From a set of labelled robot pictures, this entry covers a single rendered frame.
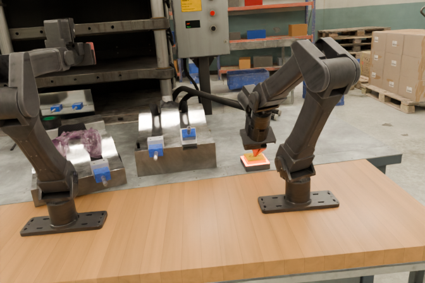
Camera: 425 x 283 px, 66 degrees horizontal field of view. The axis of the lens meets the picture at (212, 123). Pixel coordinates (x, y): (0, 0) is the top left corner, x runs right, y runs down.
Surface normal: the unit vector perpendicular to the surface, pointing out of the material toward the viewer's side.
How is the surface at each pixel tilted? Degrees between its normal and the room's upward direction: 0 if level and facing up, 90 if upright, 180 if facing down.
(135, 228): 0
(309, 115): 92
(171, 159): 90
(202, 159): 90
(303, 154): 117
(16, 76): 63
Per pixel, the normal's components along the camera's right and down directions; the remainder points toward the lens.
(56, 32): 0.06, 0.27
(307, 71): -0.91, 0.18
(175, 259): -0.07, -0.95
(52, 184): 0.09, 0.73
